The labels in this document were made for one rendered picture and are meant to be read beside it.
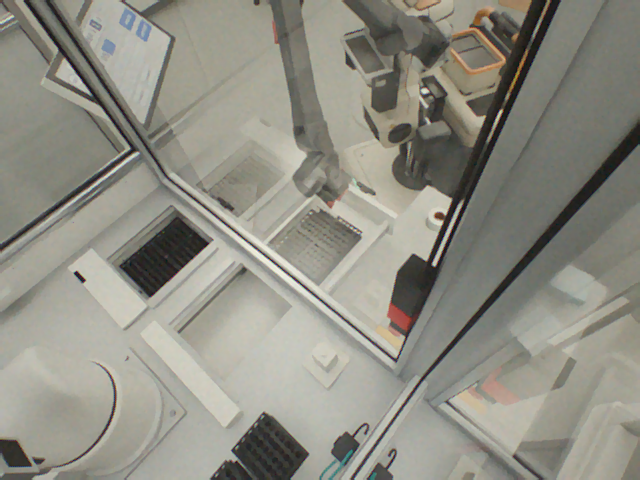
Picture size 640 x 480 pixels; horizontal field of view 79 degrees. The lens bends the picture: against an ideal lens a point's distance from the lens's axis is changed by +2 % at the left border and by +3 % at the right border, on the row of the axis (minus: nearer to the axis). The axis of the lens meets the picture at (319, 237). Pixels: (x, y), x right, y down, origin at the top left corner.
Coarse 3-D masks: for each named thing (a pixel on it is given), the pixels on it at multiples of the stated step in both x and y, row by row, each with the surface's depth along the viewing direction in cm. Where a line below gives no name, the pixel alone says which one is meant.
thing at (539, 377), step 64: (576, 256) 11; (512, 320) 14; (576, 320) 7; (448, 384) 21; (512, 384) 8; (576, 384) 5; (384, 448) 37; (448, 448) 10; (512, 448) 6; (576, 448) 4
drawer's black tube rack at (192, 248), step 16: (176, 224) 121; (160, 240) 119; (176, 240) 118; (192, 240) 118; (144, 256) 117; (160, 256) 116; (176, 256) 116; (192, 256) 115; (128, 272) 118; (144, 272) 114; (160, 272) 117; (176, 272) 113; (144, 288) 111; (160, 288) 111
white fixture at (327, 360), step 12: (324, 336) 95; (324, 348) 85; (336, 348) 93; (312, 360) 93; (324, 360) 85; (336, 360) 89; (348, 360) 92; (312, 372) 91; (324, 372) 91; (336, 372) 91; (324, 384) 90
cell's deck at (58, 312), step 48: (96, 240) 115; (48, 288) 109; (192, 288) 105; (288, 288) 103; (0, 336) 103; (48, 336) 102; (96, 336) 101; (288, 336) 97; (336, 336) 96; (240, 384) 92; (288, 384) 91; (336, 384) 90; (384, 384) 89; (192, 432) 88; (240, 432) 87; (336, 432) 85
